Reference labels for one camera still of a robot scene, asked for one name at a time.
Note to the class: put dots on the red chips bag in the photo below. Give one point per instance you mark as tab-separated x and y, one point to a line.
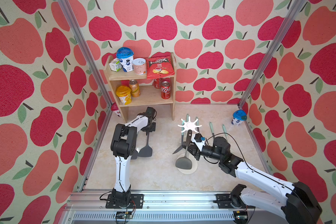
159	67

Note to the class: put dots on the circuit board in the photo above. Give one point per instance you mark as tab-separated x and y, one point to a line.
124	215
240	217

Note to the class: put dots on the left aluminium frame post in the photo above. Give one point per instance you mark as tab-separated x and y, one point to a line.
73	23

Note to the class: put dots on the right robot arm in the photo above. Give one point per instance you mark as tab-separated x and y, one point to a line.
294	202

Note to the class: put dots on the small green white carton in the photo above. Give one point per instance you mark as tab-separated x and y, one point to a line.
115	65

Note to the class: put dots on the red white cup behind shelf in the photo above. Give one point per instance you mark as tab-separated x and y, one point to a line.
114	108

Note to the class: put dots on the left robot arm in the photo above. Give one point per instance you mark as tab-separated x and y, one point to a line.
123	146

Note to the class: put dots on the blue lid yogurt tub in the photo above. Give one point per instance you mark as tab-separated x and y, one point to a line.
125	57

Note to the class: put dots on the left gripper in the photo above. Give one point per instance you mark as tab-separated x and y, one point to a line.
153	129

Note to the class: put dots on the right aluminium frame post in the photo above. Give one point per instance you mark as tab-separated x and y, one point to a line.
292	13

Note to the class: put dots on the blue lid yogurt cup floor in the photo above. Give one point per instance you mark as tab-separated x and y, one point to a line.
239	117

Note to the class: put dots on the grey spatula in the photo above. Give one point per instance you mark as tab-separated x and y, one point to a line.
135	155

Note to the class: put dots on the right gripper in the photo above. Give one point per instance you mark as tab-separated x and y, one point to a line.
194	150

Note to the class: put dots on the grey spatula mint handle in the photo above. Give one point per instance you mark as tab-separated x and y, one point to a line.
212	130

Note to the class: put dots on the white utensil rack stand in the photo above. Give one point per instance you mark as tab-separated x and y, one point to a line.
190	125

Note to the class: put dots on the pink cup foil lid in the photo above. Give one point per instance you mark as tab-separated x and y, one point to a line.
140	66

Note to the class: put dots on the red cola can back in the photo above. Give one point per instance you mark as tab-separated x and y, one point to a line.
157	83

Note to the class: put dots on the aluminium frame post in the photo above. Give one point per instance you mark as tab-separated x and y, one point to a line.
73	23
292	13

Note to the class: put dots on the wooden two-tier shelf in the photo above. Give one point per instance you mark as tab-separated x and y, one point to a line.
149	94

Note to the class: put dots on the yellow mango cup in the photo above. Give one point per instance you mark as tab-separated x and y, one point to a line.
124	94

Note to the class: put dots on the red cola can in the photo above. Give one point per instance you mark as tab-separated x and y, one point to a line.
157	83
165	90

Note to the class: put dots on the red cola can front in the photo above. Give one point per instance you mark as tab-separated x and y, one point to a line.
165	90

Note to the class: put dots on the left circuit board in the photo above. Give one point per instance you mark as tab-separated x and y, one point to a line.
124	215

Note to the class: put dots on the right circuit board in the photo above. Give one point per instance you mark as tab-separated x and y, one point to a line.
240	217

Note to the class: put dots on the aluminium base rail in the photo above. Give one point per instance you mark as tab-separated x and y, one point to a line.
159	207

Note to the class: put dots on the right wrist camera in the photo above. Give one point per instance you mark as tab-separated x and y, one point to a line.
199	141

